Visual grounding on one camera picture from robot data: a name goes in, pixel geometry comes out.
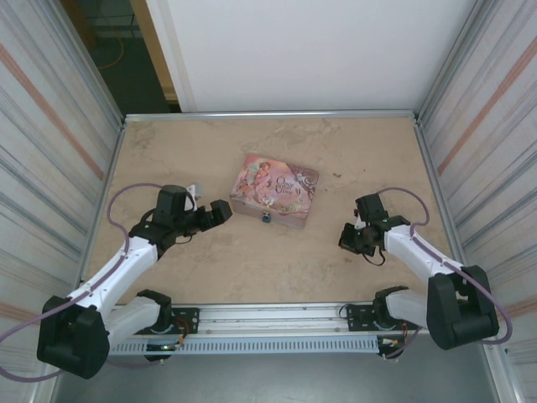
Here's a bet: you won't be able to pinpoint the pink fairy tin box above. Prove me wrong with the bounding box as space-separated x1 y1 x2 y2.
229 154 320 231

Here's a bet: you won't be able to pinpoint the aluminium table edge bar long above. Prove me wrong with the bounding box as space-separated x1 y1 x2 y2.
123 111 420 123

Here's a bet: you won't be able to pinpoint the white board with wooden edge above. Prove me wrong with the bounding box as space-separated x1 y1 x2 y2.
129 0 483 114

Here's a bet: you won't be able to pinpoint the red and black base wires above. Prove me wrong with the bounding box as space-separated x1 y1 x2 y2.
377 318 420 360
174 317 198 349

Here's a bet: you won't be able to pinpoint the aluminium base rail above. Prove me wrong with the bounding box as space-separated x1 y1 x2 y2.
111 302 425 337

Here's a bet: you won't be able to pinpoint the slotted grey cable duct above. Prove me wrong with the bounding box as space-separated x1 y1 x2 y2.
107 337 381 356

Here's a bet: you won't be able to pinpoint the aluminium corner post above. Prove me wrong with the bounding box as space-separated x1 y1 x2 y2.
417 0 494 123
58 0 127 127

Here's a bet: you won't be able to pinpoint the orange cable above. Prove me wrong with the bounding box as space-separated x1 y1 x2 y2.
98 35 127 71

